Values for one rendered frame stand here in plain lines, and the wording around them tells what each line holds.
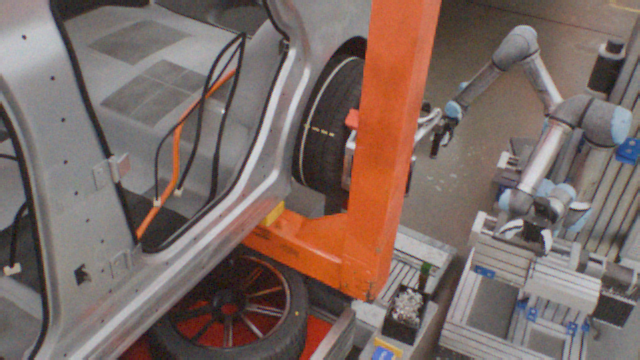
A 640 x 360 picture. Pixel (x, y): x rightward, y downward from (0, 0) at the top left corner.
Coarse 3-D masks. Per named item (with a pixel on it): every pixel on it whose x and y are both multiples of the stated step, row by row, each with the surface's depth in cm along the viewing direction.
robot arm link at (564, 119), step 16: (576, 96) 221; (592, 96) 220; (560, 112) 221; (576, 112) 219; (560, 128) 222; (544, 144) 223; (560, 144) 223; (528, 160) 226; (544, 160) 222; (528, 176) 223; (544, 176) 224; (512, 192) 225; (528, 192) 222; (512, 208) 223; (528, 208) 221
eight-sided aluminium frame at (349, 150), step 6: (354, 132) 273; (354, 138) 274; (348, 144) 273; (354, 144) 272; (348, 150) 273; (348, 156) 276; (348, 162) 278; (348, 168) 281; (348, 174) 284; (342, 180) 285; (348, 180) 285; (342, 186) 287; (348, 186) 285
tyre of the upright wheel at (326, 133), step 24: (336, 72) 280; (360, 72) 280; (312, 96) 276; (336, 96) 273; (360, 96) 273; (312, 120) 274; (336, 120) 270; (312, 144) 276; (336, 144) 271; (312, 168) 282; (336, 168) 280; (336, 192) 291
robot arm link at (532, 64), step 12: (528, 36) 282; (528, 60) 286; (540, 60) 288; (528, 72) 289; (540, 72) 287; (540, 84) 289; (552, 84) 290; (540, 96) 293; (552, 96) 290; (552, 108) 292
